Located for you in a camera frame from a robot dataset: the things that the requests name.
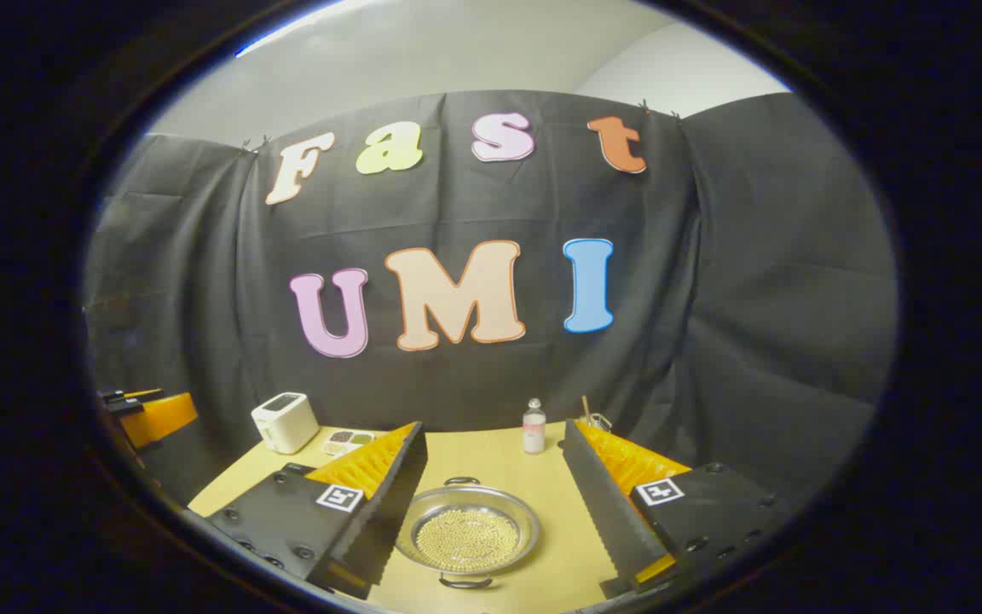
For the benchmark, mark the white toaster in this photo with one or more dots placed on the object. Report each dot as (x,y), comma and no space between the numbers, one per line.
(286,422)

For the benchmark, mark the heap of yellow soybeans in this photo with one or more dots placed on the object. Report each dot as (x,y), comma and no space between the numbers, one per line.
(467,540)

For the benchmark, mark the clear bottle with pink label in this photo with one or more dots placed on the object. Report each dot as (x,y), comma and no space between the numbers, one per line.
(534,431)

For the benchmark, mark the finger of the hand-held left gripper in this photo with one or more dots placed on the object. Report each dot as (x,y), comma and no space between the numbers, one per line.
(163,418)

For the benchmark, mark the stainless steel pot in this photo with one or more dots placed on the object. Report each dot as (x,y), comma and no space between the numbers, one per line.
(436,507)

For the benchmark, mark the black backdrop cloth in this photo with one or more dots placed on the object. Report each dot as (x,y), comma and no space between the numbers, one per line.
(713,298)

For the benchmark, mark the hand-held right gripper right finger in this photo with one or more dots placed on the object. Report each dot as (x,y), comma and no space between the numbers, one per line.
(606,512)

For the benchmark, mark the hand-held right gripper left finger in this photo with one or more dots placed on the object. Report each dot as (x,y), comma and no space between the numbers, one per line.
(389,512)

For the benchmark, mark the white divided bean dish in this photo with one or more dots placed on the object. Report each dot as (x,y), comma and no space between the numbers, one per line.
(346,442)

